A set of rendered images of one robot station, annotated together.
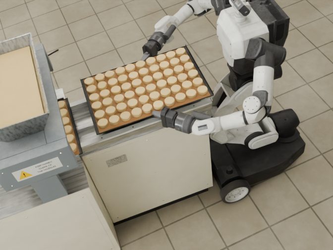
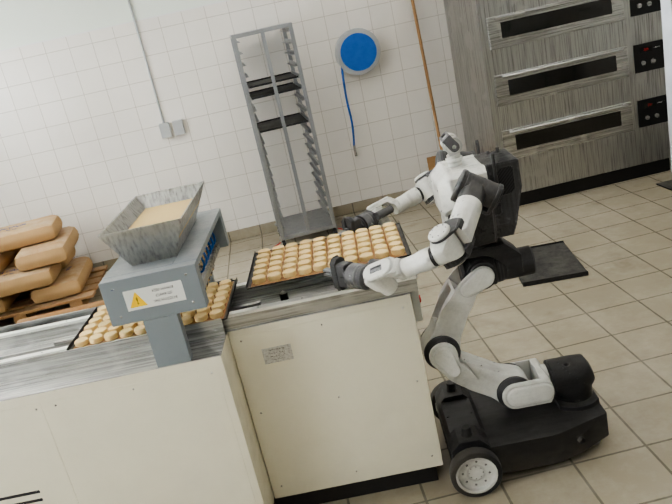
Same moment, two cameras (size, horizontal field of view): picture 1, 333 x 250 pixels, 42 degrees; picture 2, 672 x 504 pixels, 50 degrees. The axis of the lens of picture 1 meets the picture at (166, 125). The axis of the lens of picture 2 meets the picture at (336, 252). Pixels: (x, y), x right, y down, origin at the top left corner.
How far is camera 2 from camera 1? 1.33 m
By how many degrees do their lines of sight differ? 34
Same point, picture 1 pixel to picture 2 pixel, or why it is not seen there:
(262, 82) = (459, 210)
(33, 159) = (150, 275)
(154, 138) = (332, 323)
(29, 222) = (136, 403)
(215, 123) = (392, 262)
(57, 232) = (173, 440)
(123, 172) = (287, 382)
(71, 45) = not seen: hidden behind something
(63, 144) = (190, 263)
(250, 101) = (438, 229)
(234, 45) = (441, 191)
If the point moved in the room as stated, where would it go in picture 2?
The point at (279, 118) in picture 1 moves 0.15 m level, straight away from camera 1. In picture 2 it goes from (556, 362) to (566, 344)
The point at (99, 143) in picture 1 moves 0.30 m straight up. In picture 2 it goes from (254, 314) to (233, 238)
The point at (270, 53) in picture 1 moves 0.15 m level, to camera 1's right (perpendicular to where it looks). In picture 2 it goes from (478, 184) to (524, 176)
